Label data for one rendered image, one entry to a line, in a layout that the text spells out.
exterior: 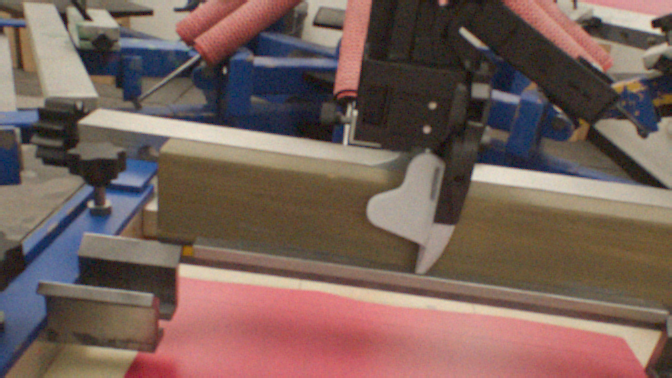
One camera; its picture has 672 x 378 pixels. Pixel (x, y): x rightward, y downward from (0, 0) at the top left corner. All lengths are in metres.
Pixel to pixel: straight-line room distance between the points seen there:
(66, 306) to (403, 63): 0.27
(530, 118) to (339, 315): 0.62
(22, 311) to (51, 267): 0.05
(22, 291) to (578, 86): 0.39
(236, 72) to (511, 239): 0.66
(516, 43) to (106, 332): 0.32
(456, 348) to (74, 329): 0.29
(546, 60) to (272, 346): 0.29
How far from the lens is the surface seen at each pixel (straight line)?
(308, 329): 0.48
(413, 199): 0.38
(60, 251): 0.49
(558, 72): 0.38
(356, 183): 0.39
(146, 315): 0.40
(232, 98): 0.99
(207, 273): 0.53
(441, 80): 0.35
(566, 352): 0.54
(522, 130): 1.03
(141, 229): 0.58
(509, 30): 0.37
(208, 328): 0.47
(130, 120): 0.65
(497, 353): 0.51
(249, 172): 0.39
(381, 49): 0.37
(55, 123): 0.65
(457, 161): 0.35
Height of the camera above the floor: 1.26
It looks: 25 degrees down
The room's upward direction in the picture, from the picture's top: 9 degrees clockwise
